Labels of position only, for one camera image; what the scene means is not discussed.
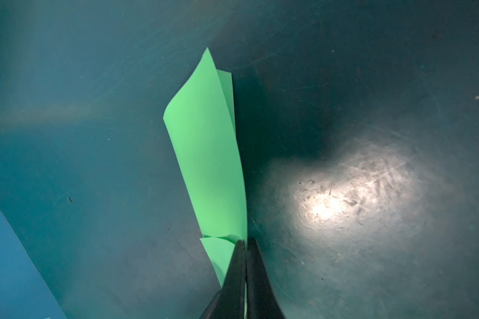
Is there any green square paper sheet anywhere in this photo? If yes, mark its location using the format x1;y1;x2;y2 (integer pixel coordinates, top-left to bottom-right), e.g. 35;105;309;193
163;50;247;284

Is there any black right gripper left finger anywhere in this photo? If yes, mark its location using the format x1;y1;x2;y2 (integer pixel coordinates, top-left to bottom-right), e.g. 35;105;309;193
201;239;246;318

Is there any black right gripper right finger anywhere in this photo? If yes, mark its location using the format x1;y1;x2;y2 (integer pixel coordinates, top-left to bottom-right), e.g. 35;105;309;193
246;237;286;319

